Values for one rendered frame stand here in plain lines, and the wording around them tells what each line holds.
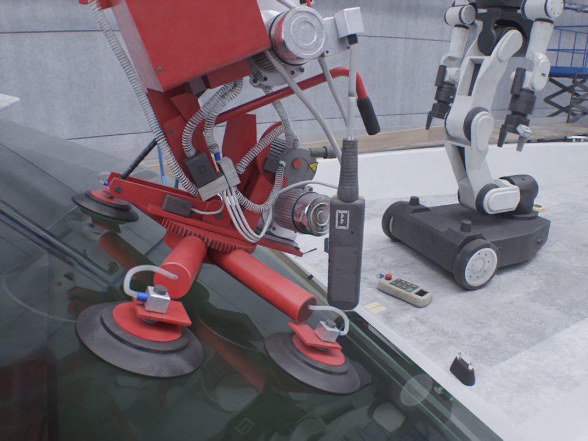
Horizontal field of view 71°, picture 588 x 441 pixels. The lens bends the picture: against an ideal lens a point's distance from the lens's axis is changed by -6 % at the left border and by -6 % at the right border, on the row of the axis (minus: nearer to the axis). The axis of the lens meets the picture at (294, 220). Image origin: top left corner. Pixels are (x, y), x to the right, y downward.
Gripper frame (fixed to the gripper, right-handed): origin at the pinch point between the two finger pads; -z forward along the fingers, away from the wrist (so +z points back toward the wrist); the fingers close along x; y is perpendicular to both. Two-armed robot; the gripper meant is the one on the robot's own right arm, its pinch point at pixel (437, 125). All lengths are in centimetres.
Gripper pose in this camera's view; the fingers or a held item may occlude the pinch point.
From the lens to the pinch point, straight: 213.5
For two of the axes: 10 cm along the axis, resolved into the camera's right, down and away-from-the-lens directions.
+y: 3.6, 3.2, -8.8
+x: -9.1, -0.7, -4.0
